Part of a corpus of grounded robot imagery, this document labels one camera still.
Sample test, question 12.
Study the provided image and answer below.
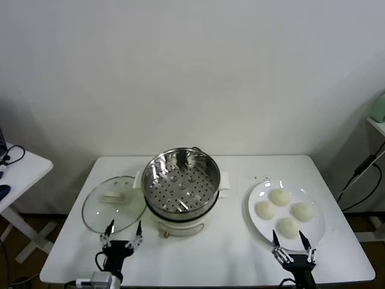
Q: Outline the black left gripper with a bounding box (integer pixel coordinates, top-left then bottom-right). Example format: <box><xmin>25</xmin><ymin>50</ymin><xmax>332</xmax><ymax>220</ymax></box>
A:
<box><xmin>99</xmin><ymin>219</ymin><xmax>143</xmax><ymax>275</ymax></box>

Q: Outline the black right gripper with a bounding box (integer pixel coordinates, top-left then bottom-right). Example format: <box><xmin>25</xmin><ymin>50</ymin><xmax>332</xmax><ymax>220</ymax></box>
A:
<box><xmin>271</xmin><ymin>229</ymin><xmax>318</xmax><ymax>289</ymax></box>

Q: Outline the white steamed baozi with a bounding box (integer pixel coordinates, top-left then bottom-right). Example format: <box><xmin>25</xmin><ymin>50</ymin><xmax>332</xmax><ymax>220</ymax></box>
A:
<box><xmin>254</xmin><ymin>200</ymin><xmax>277</xmax><ymax>220</ymax></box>
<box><xmin>290</xmin><ymin>202</ymin><xmax>315</xmax><ymax>222</ymax></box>
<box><xmin>269</xmin><ymin>188</ymin><xmax>292</xmax><ymax>207</ymax></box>
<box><xmin>277</xmin><ymin>217</ymin><xmax>301</xmax><ymax>240</ymax></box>

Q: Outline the round glass pot lid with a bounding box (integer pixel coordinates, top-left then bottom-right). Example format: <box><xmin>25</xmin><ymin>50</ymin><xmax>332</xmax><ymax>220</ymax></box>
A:
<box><xmin>82</xmin><ymin>176</ymin><xmax>148</xmax><ymax>234</ymax></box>

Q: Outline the perforated steel steamer basket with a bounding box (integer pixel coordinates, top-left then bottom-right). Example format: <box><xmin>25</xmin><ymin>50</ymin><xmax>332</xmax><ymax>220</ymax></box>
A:
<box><xmin>141</xmin><ymin>147</ymin><xmax>221</xmax><ymax>213</ymax></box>

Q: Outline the large white plate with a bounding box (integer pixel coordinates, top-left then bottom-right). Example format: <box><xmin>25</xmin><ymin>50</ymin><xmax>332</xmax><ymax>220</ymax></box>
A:
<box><xmin>247</xmin><ymin>179</ymin><xmax>326</xmax><ymax>252</ymax></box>

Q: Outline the white side table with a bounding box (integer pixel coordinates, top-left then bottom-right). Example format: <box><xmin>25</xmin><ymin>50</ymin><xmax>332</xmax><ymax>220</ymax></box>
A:
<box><xmin>0</xmin><ymin>141</ymin><xmax>54</xmax><ymax>264</ymax></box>

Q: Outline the white shelf stand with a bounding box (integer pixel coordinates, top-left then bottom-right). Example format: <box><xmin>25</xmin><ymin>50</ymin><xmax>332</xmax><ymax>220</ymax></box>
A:
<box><xmin>366</xmin><ymin>116</ymin><xmax>385</xmax><ymax>181</ymax></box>

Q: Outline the pale green appliance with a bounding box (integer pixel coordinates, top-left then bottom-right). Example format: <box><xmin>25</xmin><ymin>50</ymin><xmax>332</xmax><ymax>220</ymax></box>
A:
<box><xmin>369</xmin><ymin>92</ymin><xmax>385</xmax><ymax>123</ymax></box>

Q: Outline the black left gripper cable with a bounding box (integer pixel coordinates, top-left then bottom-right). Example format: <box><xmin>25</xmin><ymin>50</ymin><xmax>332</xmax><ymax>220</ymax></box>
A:
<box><xmin>94</xmin><ymin>251</ymin><xmax>109</xmax><ymax>273</ymax></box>

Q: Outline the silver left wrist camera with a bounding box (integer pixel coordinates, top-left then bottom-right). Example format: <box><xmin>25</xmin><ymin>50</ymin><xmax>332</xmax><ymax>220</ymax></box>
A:
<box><xmin>75</xmin><ymin>270</ymin><xmax>112</xmax><ymax>288</ymax></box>

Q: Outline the black looped cable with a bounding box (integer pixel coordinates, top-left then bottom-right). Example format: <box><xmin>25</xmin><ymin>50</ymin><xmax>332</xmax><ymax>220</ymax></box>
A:
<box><xmin>0</xmin><ymin>145</ymin><xmax>26</xmax><ymax>166</ymax></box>

